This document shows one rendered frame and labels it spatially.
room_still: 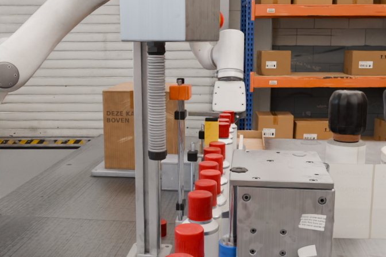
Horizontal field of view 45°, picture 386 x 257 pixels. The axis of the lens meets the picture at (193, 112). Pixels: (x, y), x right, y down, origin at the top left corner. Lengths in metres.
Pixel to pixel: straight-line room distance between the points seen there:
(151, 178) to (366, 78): 4.10
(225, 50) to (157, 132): 0.68
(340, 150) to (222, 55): 0.56
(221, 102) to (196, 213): 0.83
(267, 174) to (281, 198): 0.03
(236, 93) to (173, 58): 3.91
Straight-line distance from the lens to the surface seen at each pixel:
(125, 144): 1.58
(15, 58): 1.28
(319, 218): 0.52
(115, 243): 1.11
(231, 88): 1.43
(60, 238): 1.16
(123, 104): 1.56
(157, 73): 0.81
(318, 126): 4.91
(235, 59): 1.44
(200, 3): 0.81
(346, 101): 1.04
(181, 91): 0.95
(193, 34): 0.79
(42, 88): 5.58
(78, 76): 5.46
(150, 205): 0.99
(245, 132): 2.16
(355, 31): 5.76
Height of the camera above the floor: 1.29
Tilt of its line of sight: 9 degrees down
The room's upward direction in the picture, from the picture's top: straight up
